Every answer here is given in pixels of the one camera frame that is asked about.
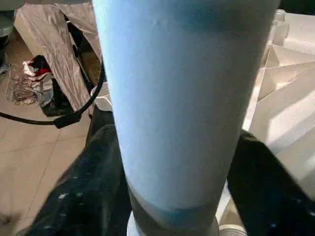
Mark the grey appliance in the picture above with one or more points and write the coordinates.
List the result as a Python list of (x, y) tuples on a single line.
[(6, 24)]

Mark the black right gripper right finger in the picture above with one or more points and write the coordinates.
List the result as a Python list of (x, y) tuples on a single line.
[(270, 196)]

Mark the beige fabric cover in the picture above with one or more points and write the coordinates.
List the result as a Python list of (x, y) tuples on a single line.
[(49, 37)]

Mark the brown cardboard box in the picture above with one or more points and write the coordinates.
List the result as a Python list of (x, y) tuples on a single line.
[(92, 66)]

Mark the multicoloured clutter pile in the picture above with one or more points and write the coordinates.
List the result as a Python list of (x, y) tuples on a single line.
[(37, 73)]

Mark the white plastic table top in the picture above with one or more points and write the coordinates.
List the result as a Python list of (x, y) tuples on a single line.
[(290, 110)]

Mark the white plastic table leg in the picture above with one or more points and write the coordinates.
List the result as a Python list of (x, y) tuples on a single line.
[(177, 98)]

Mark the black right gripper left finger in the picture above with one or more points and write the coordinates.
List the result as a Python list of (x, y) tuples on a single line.
[(86, 196)]

